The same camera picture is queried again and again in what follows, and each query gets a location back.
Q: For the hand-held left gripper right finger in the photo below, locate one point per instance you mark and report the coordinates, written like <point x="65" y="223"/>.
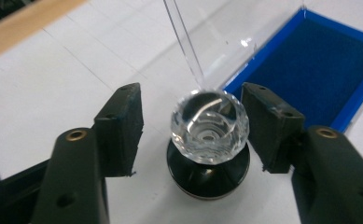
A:
<point x="328" y="174"/>

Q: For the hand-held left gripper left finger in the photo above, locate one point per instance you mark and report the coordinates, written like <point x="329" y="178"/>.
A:
<point x="76" y="174"/>

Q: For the black round stamp cap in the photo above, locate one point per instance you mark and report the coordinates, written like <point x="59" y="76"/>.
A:
<point x="207" y="180"/>

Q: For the large white table cover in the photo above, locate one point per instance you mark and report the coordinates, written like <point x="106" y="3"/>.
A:
<point x="45" y="81"/>

